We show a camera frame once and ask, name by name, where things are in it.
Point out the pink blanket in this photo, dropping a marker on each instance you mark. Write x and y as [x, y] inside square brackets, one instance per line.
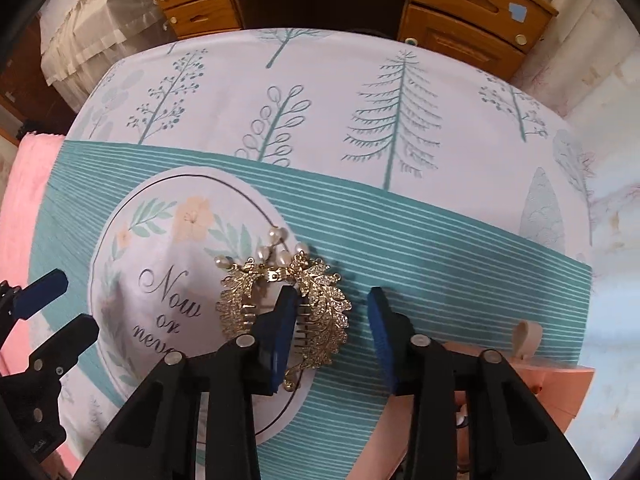
[25, 200]

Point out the gold leaf hair comb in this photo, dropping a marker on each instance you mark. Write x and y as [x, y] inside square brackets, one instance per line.
[325, 305]

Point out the blue sticker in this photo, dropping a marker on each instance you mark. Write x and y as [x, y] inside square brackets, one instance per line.
[517, 11]

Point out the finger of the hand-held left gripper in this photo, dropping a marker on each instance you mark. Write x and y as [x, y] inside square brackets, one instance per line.
[45, 285]
[70, 337]

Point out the beige sheer curtain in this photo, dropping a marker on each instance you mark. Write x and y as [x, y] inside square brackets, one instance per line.
[100, 25]

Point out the tree print bedsheet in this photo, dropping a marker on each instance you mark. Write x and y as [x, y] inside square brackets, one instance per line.
[400, 240]

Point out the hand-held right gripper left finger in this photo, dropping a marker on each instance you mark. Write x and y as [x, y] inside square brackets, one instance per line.
[280, 332]

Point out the wooden dresser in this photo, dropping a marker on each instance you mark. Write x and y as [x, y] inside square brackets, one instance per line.
[450, 5]

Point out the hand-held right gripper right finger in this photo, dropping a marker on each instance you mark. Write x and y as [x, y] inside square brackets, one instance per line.
[382, 340]

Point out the orange jewelry box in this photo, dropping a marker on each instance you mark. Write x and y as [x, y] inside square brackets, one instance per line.
[550, 390]

